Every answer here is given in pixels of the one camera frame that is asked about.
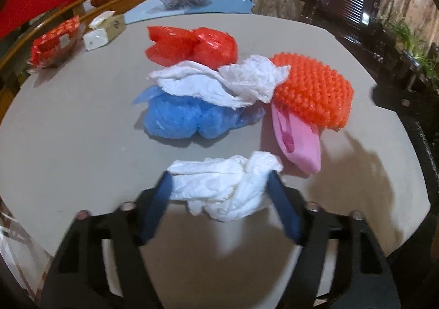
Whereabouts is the black trash bag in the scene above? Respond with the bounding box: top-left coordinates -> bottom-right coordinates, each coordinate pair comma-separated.
401,116 -> 438,215

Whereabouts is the orange plastic mesh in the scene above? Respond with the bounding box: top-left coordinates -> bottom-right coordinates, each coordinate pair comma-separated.
270,53 -> 354,130

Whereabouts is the white plastic bag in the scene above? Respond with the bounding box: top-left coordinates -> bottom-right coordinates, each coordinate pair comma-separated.
167,151 -> 283,222
150,55 -> 290,109

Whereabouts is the green potted plant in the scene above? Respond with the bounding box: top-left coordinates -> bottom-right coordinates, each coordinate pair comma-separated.
386,18 -> 438,95

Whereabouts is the red plastic bag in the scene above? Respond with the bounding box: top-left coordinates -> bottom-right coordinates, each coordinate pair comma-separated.
145,26 -> 238,71

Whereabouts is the dark wooden chair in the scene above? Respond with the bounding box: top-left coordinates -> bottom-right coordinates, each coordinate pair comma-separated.
299,0 -> 396,68

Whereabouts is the pink plastic bag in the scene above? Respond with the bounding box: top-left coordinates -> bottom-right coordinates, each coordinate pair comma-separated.
272,103 -> 322,175

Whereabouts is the blue plastic bag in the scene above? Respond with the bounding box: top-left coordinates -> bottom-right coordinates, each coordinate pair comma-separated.
133,86 -> 266,139

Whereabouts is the glass snack dish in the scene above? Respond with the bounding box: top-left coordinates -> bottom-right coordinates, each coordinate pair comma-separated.
26,22 -> 86,71

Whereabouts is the light blue table mat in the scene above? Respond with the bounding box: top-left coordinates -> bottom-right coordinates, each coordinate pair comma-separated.
124,0 -> 254,24

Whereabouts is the tissue box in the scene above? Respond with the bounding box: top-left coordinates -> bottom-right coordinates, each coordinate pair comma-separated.
83,10 -> 126,51

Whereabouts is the red snack package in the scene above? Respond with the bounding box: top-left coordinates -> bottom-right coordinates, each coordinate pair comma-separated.
28,15 -> 82,66

